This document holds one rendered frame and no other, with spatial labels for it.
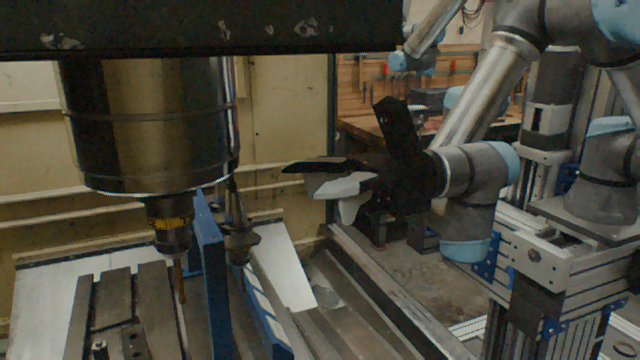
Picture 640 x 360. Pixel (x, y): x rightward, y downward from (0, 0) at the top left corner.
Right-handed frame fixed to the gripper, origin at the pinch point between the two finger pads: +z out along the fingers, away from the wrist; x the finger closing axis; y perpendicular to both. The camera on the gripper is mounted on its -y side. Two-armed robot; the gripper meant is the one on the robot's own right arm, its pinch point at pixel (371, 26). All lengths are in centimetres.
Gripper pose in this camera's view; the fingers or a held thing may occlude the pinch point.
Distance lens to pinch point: 191.8
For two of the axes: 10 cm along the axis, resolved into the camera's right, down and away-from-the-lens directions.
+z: -6.2, -2.7, 7.3
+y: 1.1, 9.0, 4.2
